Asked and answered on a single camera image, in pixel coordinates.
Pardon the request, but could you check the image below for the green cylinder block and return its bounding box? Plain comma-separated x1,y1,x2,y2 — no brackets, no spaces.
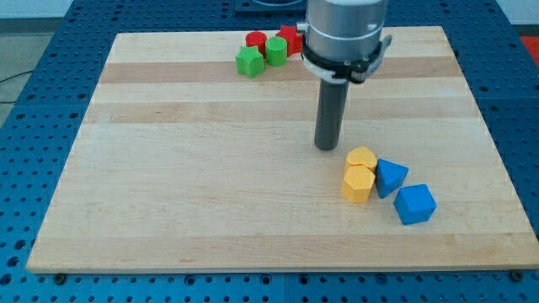
265,36,287,66

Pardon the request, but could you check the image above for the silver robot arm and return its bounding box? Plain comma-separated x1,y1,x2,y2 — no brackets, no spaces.
296,0,392,84

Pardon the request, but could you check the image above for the yellow heart block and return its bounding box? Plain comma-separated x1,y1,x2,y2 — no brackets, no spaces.
344,146,378,173

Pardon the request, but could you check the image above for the light wooden board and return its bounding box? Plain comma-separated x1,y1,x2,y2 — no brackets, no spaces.
27,26,538,274

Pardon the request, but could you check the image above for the blue triangle block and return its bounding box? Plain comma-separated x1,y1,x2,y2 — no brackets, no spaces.
376,159,409,199

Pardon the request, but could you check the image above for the red cylinder block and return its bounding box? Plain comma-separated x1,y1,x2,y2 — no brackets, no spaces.
245,31,267,57

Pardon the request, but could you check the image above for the green star block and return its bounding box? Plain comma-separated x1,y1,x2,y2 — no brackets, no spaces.
235,46,264,78

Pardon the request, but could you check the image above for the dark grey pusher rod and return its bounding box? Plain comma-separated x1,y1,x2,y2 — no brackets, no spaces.
314,80,349,151

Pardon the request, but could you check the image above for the black cable on floor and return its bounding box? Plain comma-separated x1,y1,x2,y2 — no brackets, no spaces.
0,70,34,105

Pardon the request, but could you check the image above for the blue cube block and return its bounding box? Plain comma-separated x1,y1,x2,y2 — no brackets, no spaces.
393,183,437,225

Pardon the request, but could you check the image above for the red star block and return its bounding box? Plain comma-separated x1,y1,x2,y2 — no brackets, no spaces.
275,25,303,57

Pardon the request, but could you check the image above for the yellow hexagon block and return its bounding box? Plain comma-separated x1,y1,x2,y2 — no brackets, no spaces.
341,166,376,204

